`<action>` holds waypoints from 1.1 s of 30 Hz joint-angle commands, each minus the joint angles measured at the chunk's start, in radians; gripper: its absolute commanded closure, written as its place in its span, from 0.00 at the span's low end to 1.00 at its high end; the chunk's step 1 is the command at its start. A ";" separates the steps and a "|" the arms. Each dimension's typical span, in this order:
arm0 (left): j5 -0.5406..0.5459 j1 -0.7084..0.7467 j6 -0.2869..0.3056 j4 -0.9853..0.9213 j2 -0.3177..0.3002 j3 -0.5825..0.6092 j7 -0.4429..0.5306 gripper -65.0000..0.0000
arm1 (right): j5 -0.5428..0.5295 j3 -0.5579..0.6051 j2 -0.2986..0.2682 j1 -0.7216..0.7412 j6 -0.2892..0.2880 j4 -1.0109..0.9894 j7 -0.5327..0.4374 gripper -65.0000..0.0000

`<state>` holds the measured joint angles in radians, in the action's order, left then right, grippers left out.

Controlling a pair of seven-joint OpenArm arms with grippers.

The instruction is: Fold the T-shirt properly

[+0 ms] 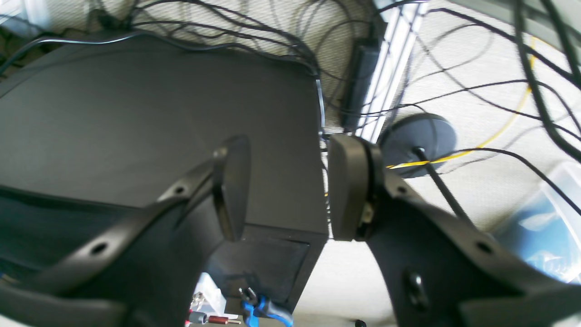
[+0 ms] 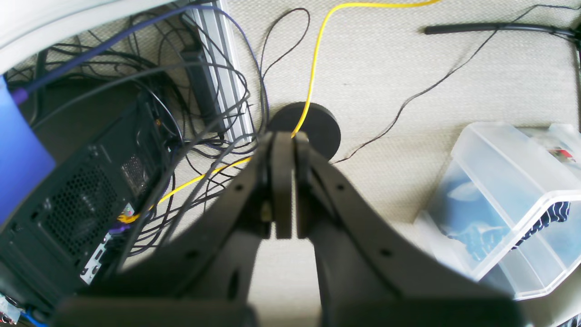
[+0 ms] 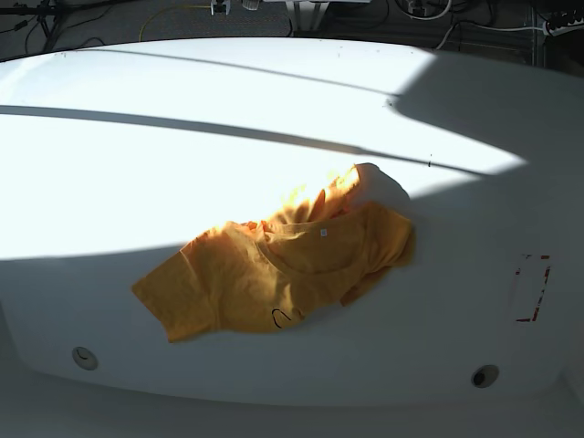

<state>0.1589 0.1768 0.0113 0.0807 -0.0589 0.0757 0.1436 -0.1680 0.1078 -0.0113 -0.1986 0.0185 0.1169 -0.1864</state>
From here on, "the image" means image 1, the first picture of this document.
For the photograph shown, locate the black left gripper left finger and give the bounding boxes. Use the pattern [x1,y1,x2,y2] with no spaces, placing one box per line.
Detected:
[1,136,251,327]

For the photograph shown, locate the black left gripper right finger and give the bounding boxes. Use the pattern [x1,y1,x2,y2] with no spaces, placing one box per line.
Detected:
[328,135,581,327]

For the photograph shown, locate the black stand pole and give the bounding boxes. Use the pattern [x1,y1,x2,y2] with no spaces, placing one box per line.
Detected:
[413,147,475,228]

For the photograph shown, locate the clear plastic storage bin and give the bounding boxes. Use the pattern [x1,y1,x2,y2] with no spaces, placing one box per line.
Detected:
[492,182,581,284]

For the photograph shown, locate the round black stand base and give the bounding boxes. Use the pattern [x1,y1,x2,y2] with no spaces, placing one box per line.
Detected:
[378,113,458,178]

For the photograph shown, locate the black cabinet box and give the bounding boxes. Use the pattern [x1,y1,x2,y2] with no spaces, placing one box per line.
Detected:
[1,36,328,313]

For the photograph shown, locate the red handled screwdriver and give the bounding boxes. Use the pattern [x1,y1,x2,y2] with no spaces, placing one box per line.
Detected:
[186,311,241,325]

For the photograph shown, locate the blue handled pliers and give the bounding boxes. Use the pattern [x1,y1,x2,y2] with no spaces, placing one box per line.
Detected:
[239,287,294,327]

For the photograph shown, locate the yellow cable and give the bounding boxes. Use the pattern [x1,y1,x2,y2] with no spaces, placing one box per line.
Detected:
[387,36,541,169]

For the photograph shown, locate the aluminium frame profile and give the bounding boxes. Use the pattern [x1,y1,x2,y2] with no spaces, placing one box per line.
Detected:
[355,0,429,142]

